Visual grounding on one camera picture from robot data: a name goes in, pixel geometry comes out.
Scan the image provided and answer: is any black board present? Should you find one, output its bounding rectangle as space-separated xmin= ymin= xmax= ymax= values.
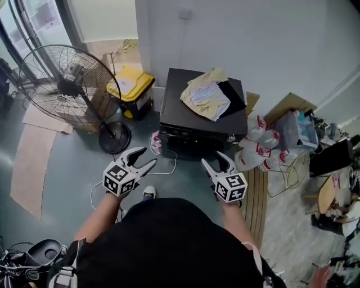
xmin=308 ymin=138 xmax=354 ymax=178

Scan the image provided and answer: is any pink white bag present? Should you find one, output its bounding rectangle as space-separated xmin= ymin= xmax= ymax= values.
xmin=148 ymin=130 xmax=164 ymax=156

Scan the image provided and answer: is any checkered cloth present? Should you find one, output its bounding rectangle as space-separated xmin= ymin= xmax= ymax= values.
xmin=190 ymin=83 xmax=223 ymax=107

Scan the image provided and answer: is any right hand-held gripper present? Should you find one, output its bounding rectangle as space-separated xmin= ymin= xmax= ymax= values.
xmin=200 ymin=151 xmax=249 ymax=203

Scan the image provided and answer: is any brown cardboard box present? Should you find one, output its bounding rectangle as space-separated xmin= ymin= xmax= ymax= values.
xmin=55 ymin=84 xmax=114 ymax=133

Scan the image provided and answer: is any person's black white shoe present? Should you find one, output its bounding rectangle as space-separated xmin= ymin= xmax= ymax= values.
xmin=142 ymin=185 xmax=156 ymax=201

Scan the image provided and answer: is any clear plastic storage box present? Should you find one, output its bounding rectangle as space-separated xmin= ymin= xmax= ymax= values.
xmin=274 ymin=110 xmax=321 ymax=150

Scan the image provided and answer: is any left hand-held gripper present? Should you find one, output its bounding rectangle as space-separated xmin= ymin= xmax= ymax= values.
xmin=102 ymin=146 xmax=159 ymax=197

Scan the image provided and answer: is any grey scooter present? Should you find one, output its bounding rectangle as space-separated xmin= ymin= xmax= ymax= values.
xmin=0 ymin=238 xmax=69 ymax=288

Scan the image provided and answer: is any person's black shirt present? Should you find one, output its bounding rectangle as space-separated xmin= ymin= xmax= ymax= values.
xmin=74 ymin=197 xmax=284 ymax=288

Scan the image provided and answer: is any black pedestal fan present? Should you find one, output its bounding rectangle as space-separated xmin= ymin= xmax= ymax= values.
xmin=19 ymin=44 xmax=132 ymax=154

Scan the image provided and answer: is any person's left forearm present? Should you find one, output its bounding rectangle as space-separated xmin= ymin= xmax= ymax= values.
xmin=73 ymin=192 xmax=128 ymax=243

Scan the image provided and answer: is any black bin with yellow lid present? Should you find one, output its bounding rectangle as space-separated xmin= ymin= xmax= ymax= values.
xmin=106 ymin=65 xmax=156 ymax=122

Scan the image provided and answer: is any long cardboard sheet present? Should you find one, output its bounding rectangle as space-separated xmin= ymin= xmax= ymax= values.
xmin=9 ymin=123 xmax=59 ymax=221

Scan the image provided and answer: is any large flat cardboard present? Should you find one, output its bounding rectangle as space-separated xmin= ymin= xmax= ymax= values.
xmin=263 ymin=92 xmax=319 ymax=125

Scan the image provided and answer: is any black cloth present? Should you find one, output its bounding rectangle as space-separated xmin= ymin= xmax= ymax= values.
xmin=217 ymin=79 xmax=248 ymax=116

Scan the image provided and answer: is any short cardboard sheet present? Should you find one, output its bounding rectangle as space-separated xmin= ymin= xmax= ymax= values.
xmin=21 ymin=103 xmax=74 ymax=135

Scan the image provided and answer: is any black detergent drawer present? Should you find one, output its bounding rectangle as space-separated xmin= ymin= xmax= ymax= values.
xmin=160 ymin=127 xmax=195 ymax=139

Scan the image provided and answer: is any pale yellow cloth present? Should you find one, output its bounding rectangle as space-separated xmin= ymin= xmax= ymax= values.
xmin=179 ymin=67 xmax=232 ymax=123

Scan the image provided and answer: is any small cardboard flap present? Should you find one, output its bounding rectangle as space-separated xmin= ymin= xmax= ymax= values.
xmin=245 ymin=91 xmax=261 ymax=116

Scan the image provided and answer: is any person's right forearm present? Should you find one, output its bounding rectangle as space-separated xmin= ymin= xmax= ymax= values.
xmin=220 ymin=200 xmax=258 ymax=249

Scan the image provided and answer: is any white backpack strap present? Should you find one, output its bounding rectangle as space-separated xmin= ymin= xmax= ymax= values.
xmin=241 ymin=240 xmax=275 ymax=288
xmin=52 ymin=239 xmax=83 ymax=288

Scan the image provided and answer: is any wooden slatted mat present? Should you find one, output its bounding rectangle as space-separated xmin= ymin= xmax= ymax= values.
xmin=241 ymin=168 xmax=268 ymax=249

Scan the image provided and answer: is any round wooden table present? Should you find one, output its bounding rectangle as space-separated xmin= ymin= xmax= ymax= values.
xmin=317 ymin=173 xmax=339 ymax=215

